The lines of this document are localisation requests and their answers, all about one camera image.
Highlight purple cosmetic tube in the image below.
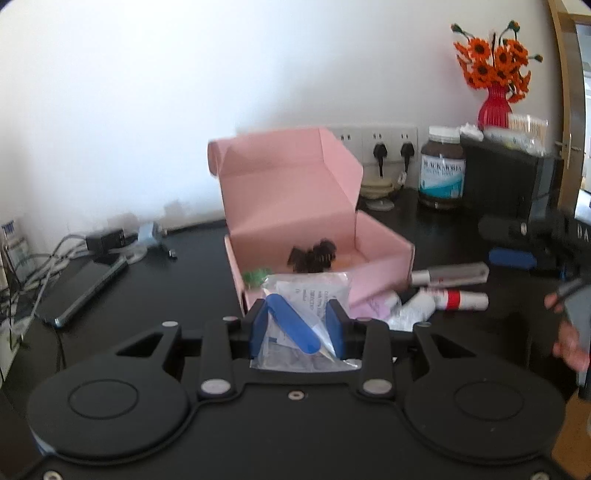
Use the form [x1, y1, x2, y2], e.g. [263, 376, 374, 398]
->
[351, 291, 402, 319]

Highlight green toy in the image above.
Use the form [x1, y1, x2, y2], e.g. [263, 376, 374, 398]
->
[244, 268, 274, 291]

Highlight black countertop appliance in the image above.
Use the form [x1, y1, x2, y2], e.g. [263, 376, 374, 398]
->
[459, 134, 566, 222]

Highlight black power cable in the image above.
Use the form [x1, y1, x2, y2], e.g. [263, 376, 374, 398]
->
[164, 217, 227, 236]

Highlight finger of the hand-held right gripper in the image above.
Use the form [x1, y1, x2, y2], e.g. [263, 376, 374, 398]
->
[488, 248, 539, 269]
[478, 216, 546, 245]

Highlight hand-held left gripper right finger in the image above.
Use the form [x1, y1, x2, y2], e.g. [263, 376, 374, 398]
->
[327, 299, 478, 398]

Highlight brown supplement bottle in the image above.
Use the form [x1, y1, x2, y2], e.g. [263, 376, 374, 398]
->
[418, 126, 466, 210]

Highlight red vase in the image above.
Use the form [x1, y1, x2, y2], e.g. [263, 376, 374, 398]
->
[478, 83, 513, 130]

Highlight tangle of cables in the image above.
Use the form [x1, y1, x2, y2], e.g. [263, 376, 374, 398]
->
[0, 233, 93, 352]

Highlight white paper sachet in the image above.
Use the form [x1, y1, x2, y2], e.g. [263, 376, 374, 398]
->
[279, 279, 345, 319]

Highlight white wall socket panel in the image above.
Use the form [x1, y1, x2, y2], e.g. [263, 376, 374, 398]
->
[323, 124, 419, 163]

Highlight red banded white tube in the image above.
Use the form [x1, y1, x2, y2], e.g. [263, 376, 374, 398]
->
[418, 287, 489, 311]

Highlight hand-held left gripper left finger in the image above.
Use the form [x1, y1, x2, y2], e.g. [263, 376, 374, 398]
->
[116, 299, 271, 400]

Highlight clear case with red stick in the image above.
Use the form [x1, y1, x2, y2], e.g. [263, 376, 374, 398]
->
[410, 261, 490, 287]

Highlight pink cardboard box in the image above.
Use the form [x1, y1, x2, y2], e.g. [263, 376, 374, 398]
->
[207, 127, 415, 319]

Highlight cotton swab container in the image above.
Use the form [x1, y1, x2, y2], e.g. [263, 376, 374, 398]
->
[508, 114, 549, 144]

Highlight clear plastic packet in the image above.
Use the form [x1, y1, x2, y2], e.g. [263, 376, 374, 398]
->
[482, 127, 543, 155]

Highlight wooden door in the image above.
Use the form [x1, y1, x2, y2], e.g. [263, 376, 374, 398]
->
[547, 0, 591, 222]

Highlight grey-blue charger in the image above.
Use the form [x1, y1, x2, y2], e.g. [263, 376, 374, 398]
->
[137, 222, 163, 245]

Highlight smartphone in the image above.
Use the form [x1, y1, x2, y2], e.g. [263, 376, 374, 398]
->
[41, 256, 129, 329]

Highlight person's right hand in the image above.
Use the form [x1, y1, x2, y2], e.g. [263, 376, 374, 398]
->
[545, 293, 591, 372]

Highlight white cream tube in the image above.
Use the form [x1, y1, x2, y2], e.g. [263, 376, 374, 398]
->
[387, 295, 437, 332]

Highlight blue nail file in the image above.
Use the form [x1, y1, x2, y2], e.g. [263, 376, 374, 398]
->
[267, 293, 324, 355]

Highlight orange artificial flowers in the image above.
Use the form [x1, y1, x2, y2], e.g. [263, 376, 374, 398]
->
[450, 21, 543, 104]

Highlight black charger adapter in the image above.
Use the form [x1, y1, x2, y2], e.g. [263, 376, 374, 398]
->
[85, 228, 126, 254]

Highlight clear plastic bag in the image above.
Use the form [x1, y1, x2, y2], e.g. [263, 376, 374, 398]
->
[249, 271, 363, 372]

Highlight black desktop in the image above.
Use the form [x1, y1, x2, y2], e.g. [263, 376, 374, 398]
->
[0, 187, 583, 398]

